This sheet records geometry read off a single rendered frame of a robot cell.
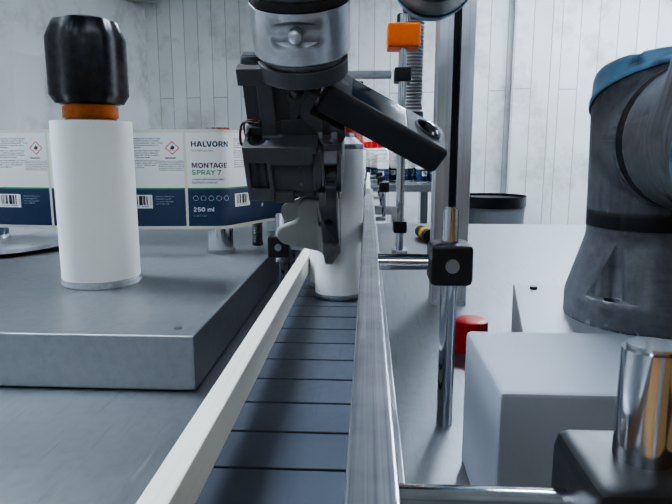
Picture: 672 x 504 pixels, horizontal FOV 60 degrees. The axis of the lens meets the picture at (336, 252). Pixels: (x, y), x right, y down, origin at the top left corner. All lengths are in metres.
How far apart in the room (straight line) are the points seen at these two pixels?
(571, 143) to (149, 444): 5.03
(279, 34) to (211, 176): 0.48
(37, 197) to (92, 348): 0.48
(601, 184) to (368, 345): 0.38
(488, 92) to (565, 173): 0.94
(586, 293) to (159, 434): 0.38
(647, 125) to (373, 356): 0.31
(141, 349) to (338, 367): 0.18
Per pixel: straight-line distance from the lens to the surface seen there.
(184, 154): 0.90
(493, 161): 5.28
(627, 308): 0.55
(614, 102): 0.56
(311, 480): 0.30
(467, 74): 0.78
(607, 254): 0.57
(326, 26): 0.44
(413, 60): 0.91
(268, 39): 0.45
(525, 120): 5.17
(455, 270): 0.42
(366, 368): 0.20
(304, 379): 0.41
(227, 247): 0.91
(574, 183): 5.34
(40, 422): 0.52
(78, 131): 0.70
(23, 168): 1.01
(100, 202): 0.70
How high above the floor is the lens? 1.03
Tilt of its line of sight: 10 degrees down
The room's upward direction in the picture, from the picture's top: straight up
